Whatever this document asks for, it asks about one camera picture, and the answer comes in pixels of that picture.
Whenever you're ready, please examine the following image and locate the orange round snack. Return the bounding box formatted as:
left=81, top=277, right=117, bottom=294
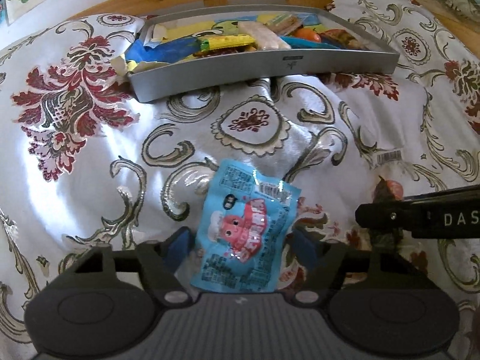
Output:
left=291, top=27, right=322, bottom=43

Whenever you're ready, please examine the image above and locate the clear biscuit pack green label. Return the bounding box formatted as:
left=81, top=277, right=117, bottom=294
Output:
left=266, top=13, right=304, bottom=36

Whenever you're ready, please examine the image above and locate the clear barcode snack pack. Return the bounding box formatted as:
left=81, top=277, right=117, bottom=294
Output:
left=368, top=148, right=408, bottom=253

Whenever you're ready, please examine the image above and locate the white rice cracker pack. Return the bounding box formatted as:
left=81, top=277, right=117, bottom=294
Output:
left=238, top=21, right=290, bottom=50

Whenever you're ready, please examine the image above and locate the yellow snack packet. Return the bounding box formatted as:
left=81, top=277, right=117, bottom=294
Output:
left=196, top=34, right=256, bottom=55

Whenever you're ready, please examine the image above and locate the blue wrapper snack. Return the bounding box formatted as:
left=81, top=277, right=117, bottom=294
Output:
left=281, top=36, right=338, bottom=50

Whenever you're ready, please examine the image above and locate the colourful drawing tray liner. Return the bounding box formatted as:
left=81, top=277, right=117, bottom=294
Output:
left=112, top=10, right=331, bottom=80

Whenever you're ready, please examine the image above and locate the blue octopus candy bag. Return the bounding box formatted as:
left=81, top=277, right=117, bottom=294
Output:
left=190, top=159, right=301, bottom=293

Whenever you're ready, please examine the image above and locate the grey shallow tray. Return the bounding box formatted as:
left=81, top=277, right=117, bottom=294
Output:
left=126, top=4, right=400, bottom=102

